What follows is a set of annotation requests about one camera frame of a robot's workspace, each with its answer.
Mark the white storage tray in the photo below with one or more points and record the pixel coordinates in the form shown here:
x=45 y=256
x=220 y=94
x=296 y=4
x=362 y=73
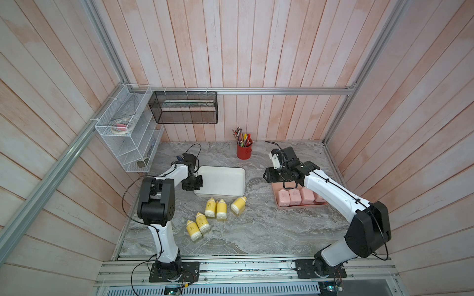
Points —
x=221 y=181

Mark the pens and pencils bunch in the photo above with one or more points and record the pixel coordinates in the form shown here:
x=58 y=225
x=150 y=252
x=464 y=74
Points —
x=243 y=140

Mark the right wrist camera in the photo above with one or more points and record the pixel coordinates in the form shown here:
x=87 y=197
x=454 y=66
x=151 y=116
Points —
x=275 y=160

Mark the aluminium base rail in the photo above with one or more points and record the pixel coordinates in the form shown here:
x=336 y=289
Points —
x=248 y=275

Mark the white wire wall shelf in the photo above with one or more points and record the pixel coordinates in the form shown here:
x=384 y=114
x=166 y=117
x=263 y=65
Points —
x=130 y=101

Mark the pink storage tray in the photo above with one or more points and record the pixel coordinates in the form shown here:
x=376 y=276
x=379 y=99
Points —
x=278 y=186

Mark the yellow pencil sharpener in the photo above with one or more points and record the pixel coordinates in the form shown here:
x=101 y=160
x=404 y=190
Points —
x=202 y=222
x=221 y=210
x=211 y=207
x=193 y=230
x=238 y=206

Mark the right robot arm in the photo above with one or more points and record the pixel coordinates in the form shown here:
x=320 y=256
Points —
x=369 y=223

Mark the black mesh wall basket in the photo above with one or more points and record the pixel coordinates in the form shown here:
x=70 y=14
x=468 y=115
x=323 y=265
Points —
x=184 y=107

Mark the tape roll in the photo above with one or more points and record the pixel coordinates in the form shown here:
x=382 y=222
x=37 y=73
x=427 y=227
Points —
x=122 y=126

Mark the pink pencil sharpener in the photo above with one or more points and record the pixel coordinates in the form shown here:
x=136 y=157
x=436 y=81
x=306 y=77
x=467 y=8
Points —
x=307 y=196
x=319 y=199
x=283 y=198
x=295 y=197

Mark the red pen cup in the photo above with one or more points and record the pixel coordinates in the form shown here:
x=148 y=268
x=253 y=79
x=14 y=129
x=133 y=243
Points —
x=244 y=153

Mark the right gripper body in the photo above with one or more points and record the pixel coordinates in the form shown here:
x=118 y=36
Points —
x=279 y=175

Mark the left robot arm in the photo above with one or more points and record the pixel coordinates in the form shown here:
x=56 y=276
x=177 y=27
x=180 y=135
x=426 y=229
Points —
x=156 y=207

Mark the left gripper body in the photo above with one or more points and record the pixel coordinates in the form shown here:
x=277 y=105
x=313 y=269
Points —
x=192 y=182

